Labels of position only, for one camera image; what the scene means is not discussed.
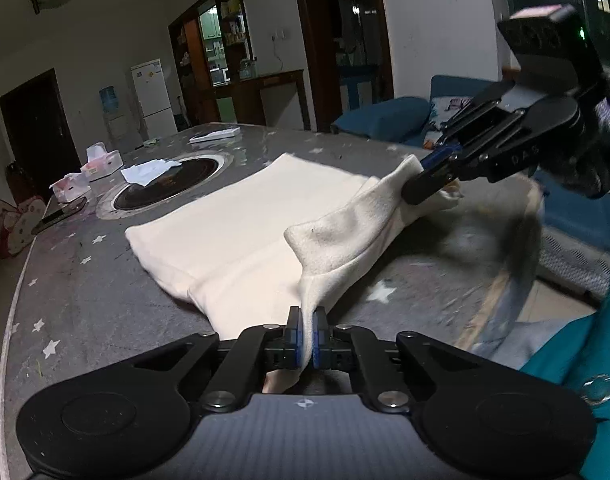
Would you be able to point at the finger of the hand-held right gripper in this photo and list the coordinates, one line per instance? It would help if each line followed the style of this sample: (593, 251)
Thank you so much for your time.
(437, 157)
(425, 187)

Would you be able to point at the round black built-in cooktop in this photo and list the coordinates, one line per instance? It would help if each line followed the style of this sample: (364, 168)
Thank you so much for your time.
(170, 182)

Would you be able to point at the large pink white tissue box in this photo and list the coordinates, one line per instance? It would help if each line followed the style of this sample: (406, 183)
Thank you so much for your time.
(102, 162)

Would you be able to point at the dark wooden display cabinet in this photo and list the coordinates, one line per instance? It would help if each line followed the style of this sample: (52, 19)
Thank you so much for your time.
(205, 60)

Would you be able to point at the water dispenser with blue bottle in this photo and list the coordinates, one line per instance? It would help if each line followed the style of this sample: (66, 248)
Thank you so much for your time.
(112, 110)

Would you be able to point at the person's right hand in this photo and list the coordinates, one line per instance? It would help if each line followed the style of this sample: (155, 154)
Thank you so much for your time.
(580, 170)

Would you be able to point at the black smartphone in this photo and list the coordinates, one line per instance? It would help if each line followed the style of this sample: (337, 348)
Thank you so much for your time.
(60, 216)

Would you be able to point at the crumpled white tissue paper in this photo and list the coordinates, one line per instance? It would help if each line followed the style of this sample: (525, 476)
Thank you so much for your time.
(147, 170)

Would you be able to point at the grey star-patterned tablecloth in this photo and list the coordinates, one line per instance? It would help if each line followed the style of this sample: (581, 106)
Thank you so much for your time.
(110, 300)

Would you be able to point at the grey quilted mat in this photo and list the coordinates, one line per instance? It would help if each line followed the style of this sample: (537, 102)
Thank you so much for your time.
(570, 265)

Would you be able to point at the white refrigerator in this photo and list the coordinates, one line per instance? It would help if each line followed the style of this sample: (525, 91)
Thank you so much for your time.
(152, 97)

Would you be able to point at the grey-blue cloth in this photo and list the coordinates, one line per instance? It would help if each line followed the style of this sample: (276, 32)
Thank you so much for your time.
(530, 342)

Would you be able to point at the dark wooden door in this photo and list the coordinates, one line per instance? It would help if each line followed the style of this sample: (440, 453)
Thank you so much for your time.
(35, 135)

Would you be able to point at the patterned white pillow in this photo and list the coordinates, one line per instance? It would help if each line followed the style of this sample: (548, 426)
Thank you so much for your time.
(442, 132)

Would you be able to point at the dark wooden door frame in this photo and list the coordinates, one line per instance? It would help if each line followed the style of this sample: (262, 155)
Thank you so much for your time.
(305, 35)

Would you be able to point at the small pink white tissue box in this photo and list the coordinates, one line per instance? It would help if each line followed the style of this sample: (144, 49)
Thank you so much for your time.
(71, 187)

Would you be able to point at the dark wooden counter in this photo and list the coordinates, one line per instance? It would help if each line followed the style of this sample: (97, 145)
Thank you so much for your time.
(265, 95)

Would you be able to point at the flat white box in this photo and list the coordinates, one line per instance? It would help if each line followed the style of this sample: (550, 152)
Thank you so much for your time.
(215, 135)

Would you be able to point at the blue cushion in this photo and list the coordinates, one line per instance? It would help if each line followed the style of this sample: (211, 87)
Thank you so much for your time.
(380, 117)

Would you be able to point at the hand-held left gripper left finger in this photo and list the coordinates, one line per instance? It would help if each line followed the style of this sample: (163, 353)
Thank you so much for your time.
(296, 342)

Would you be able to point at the cream knit garment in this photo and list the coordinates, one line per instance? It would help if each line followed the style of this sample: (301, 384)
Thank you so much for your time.
(225, 220)

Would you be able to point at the person's teal clothing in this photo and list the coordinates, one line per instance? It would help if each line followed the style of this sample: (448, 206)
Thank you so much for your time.
(570, 360)

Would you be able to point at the blue sofa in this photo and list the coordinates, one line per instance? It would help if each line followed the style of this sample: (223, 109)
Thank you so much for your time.
(460, 86)

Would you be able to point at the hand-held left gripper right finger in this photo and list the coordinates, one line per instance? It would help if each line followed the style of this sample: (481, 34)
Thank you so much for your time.
(321, 342)

